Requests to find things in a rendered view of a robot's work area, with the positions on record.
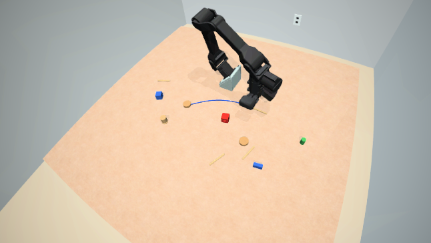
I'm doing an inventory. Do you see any small blue block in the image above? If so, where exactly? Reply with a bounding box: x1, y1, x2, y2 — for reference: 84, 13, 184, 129
253, 162, 263, 170

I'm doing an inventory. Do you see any red wooden block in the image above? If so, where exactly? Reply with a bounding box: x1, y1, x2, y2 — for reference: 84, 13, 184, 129
221, 113, 230, 123

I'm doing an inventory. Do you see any small blue cube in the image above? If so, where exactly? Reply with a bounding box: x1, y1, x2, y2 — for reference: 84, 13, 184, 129
155, 91, 163, 100

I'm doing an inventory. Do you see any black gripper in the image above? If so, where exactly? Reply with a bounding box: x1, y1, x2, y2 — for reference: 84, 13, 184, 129
239, 79, 263, 110

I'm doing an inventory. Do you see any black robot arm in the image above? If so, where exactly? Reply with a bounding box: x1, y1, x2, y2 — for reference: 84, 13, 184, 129
191, 7, 283, 101

